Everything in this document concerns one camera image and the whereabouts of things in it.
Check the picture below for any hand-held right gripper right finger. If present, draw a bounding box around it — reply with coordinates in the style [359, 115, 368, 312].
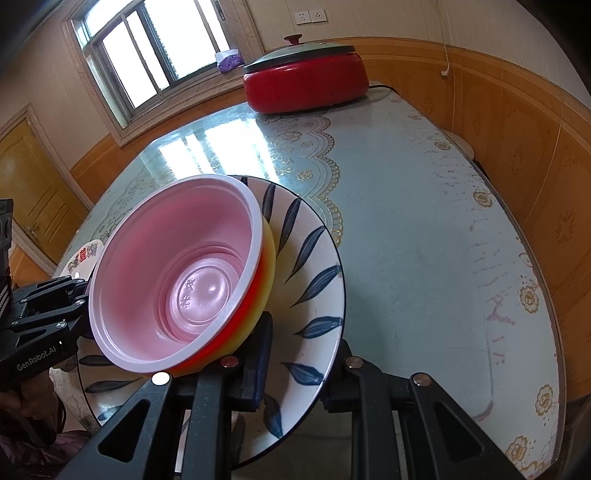
[322, 339, 525, 480]

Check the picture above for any red plastic bowl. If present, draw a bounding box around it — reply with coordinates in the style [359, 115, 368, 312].
[89, 174, 265, 374]

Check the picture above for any red electric cooking pot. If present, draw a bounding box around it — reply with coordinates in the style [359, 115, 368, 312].
[243, 52, 370, 114]

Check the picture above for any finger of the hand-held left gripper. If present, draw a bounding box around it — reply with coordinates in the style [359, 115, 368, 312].
[14, 299, 89, 344]
[21, 275, 88, 305]

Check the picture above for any window with stone frame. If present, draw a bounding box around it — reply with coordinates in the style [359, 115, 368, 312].
[62, 0, 266, 147]

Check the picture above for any white phoenix print plate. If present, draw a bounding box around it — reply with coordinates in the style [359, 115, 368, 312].
[65, 240, 105, 280]

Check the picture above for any blue striped ceramic bowl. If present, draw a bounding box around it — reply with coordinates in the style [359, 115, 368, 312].
[76, 174, 347, 467]

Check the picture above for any purple tissue pack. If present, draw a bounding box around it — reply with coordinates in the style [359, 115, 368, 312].
[215, 47, 245, 75]

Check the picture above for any yellow plastic bowl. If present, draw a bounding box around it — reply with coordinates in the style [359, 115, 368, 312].
[173, 217, 278, 377]

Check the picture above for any grey pot lid red knob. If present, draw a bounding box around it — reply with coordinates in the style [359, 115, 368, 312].
[243, 34, 356, 75]

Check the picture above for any white round stool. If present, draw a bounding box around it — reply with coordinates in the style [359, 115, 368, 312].
[441, 130, 475, 161]

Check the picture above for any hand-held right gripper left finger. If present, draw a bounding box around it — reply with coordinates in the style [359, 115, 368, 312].
[54, 316, 274, 480]

